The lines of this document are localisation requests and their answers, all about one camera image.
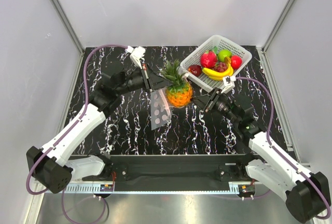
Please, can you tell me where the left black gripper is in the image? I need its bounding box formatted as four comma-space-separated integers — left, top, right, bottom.
116, 63, 172, 96

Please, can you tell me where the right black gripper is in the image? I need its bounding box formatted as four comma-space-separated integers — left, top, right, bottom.
189, 88, 240, 125

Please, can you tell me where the orange toy pineapple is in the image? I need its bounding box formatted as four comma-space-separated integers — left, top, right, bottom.
161, 60, 193, 108

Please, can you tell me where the clear pink-dotted zip bag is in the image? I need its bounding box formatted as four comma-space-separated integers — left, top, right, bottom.
150, 65, 194, 131

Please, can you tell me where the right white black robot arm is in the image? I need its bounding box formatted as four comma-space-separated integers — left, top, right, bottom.
192, 89, 331, 223

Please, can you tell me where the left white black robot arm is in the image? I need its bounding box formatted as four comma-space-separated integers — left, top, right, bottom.
26, 64, 171, 194

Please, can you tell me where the yellow banana bunch toy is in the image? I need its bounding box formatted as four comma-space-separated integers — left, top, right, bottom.
202, 64, 234, 81

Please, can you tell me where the dark red plum toy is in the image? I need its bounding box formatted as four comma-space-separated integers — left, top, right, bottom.
188, 64, 202, 77

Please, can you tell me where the purple grape bunch toy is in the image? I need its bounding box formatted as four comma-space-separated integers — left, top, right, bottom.
213, 62, 228, 73

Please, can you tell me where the red dragon fruit toy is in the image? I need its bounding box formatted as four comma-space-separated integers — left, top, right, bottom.
200, 51, 218, 68

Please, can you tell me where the green apple toy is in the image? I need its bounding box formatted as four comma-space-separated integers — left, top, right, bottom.
217, 49, 232, 62

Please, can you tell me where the red apple toy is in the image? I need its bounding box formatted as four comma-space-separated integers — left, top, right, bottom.
231, 55, 242, 69

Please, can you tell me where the black marble pattern mat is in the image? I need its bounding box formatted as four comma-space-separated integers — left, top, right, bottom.
64, 45, 295, 157

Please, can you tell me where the white plastic mesh basket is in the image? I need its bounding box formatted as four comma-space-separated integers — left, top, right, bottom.
179, 34, 253, 92

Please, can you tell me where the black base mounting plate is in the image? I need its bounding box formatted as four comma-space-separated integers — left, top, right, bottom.
83, 153, 259, 181

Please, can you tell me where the right connector board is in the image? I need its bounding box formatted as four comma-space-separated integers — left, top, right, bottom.
240, 184, 256, 193

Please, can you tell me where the connector board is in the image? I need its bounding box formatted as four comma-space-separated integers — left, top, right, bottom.
100, 182, 115, 192
240, 184, 256, 193

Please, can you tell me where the left connector board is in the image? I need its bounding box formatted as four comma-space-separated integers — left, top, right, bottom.
100, 182, 115, 192

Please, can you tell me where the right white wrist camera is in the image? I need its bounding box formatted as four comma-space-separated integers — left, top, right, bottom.
221, 76, 236, 94

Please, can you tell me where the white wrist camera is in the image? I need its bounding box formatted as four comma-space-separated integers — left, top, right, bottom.
221, 76, 236, 94
126, 46, 146, 68

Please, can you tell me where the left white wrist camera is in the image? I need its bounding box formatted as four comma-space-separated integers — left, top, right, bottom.
126, 46, 146, 68

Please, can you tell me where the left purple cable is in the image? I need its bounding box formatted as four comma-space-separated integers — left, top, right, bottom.
25, 44, 130, 223

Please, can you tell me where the purple cable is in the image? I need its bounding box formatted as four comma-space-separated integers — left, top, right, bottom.
233, 76, 330, 219
25, 44, 130, 223

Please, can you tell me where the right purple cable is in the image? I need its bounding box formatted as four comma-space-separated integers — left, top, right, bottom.
233, 76, 330, 219

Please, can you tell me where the white slotted cable duct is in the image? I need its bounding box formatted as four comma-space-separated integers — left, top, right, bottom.
65, 182, 240, 194

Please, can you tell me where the left aluminium frame post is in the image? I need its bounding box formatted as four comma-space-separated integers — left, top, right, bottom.
37, 0, 85, 53

